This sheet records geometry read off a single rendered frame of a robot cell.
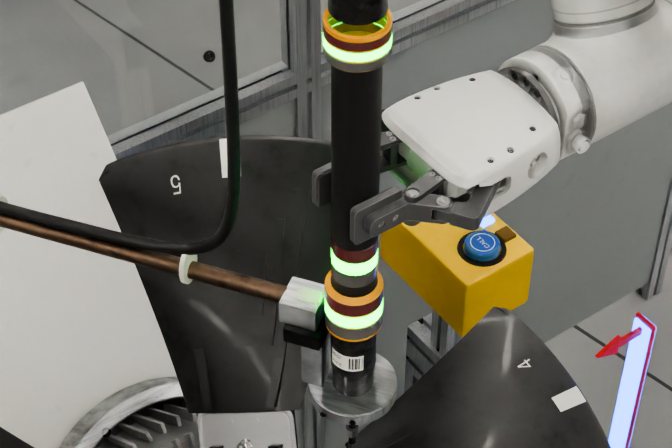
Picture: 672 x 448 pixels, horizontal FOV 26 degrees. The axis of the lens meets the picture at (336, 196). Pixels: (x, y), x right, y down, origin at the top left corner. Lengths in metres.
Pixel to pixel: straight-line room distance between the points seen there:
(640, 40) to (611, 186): 1.62
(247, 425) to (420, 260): 0.49
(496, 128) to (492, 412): 0.40
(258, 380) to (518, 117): 0.33
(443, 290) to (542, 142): 0.63
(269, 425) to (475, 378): 0.24
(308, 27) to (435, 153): 0.95
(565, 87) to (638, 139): 1.63
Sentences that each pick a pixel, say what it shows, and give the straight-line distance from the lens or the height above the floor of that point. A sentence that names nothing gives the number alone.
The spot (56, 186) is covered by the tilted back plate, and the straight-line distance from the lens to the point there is 1.40.
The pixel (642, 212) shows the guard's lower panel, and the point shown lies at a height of 0.29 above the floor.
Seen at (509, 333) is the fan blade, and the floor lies 1.19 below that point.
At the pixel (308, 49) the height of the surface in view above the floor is 1.03.
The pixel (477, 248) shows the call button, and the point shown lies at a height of 1.08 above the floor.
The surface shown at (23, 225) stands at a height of 1.43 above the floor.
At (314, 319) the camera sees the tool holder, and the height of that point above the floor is 1.43.
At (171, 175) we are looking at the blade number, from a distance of 1.22.
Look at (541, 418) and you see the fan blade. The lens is 1.37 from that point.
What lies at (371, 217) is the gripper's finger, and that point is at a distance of 0.98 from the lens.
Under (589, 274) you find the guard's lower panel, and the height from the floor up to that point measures 0.19.
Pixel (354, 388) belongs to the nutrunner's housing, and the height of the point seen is 1.36.
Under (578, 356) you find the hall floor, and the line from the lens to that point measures 2.97.
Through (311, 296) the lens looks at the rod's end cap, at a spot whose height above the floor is 1.44.
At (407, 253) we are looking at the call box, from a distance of 1.68.
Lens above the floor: 2.25
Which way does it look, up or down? 44 degrees down
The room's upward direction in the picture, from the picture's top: straight up
